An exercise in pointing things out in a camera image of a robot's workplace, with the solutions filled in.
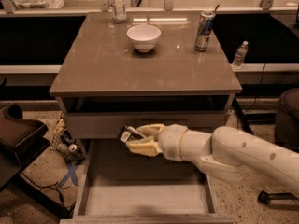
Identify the black floor cable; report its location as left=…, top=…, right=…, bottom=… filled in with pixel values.
left=242, top=63, right=269, bottom=115

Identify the open bottom drawer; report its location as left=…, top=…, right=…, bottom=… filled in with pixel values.
left=60, top=140, right=233, bottom=224

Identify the small water bottle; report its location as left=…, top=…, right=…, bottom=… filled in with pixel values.
left=232, top=41, right=249, bottom=70

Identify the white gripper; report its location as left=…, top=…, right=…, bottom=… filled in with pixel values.
left=126, top=124, right=188, bottom=161

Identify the dark rxbar chocolate wrapper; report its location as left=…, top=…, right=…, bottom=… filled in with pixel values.
left=118, top=125, right=145, bottom=143

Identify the grey drawer cabinet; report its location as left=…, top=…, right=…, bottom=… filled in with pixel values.
left=49, top=10, right=243, bottom=224

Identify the closed drawer with black handle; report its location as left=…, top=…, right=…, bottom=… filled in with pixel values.
left=64, top=111, right=229, bottom=139

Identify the energy drink can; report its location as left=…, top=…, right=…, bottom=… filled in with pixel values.
left=194, top=11, right=216, bottom=51

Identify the clear bottle with label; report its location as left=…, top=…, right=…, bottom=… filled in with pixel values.
left=109, top=0, right=127, bottom=23

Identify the white ceramic bowl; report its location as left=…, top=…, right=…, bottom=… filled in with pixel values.
left=127, top=24, right=162, bottom=52

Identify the black chair leg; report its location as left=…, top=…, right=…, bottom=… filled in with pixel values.
left=257, top=191, right=297, bottom=204

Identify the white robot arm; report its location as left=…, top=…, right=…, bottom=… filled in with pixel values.
left=125, top=124, right=299, bottom=197

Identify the wire basket with cans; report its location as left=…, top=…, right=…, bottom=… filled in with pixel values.
left=50, top=119, right=84, bottom=161

